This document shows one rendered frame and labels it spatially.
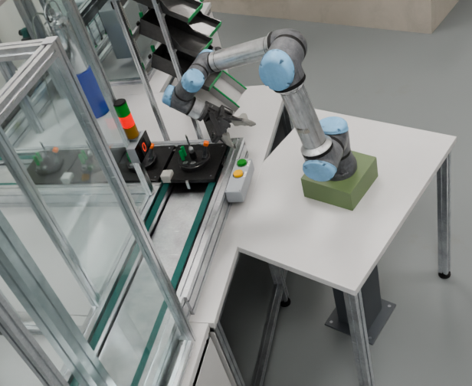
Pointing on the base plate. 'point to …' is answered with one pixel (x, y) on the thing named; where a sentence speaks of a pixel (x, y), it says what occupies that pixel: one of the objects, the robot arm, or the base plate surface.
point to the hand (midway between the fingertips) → (246, 138)
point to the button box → (238, 184)
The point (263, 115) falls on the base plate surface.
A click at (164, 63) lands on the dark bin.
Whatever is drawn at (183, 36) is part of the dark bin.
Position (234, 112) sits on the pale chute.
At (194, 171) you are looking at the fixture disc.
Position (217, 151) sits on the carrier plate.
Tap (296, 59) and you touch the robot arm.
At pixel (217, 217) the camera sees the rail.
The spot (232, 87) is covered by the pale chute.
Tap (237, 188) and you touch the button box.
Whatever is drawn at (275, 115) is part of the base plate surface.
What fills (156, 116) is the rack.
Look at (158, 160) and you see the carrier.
